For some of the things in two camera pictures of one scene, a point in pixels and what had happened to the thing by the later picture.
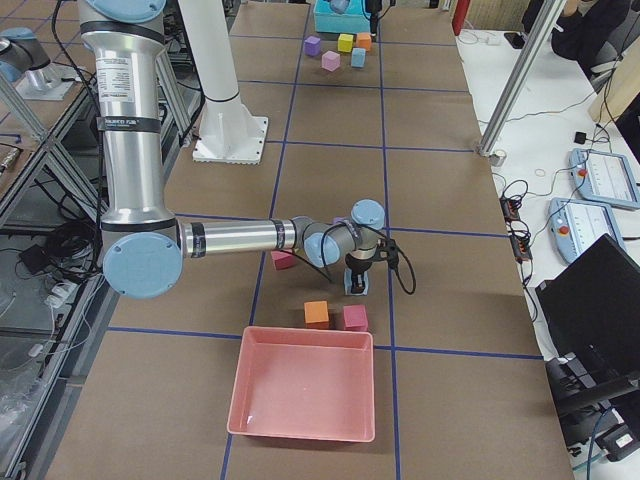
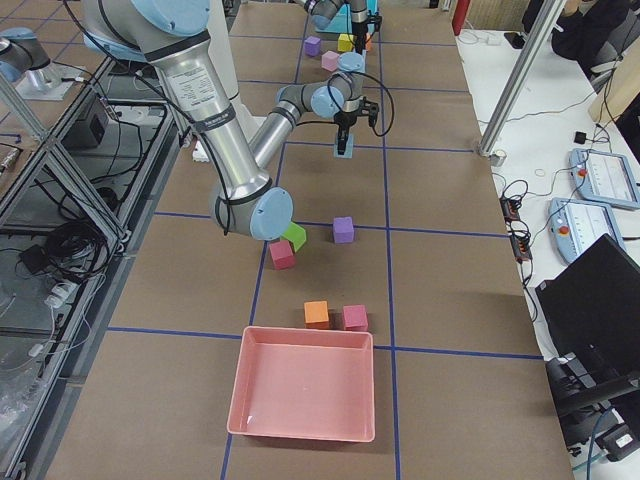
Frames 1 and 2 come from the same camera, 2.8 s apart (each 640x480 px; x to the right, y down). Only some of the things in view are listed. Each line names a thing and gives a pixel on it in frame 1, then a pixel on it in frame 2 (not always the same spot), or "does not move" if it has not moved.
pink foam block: (331, 60) does not move
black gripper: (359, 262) → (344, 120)
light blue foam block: (348, 284) → (348, 154)
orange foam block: (316, 314) does not move
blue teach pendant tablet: (603, 177) does not move
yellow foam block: (345, 43) does not move
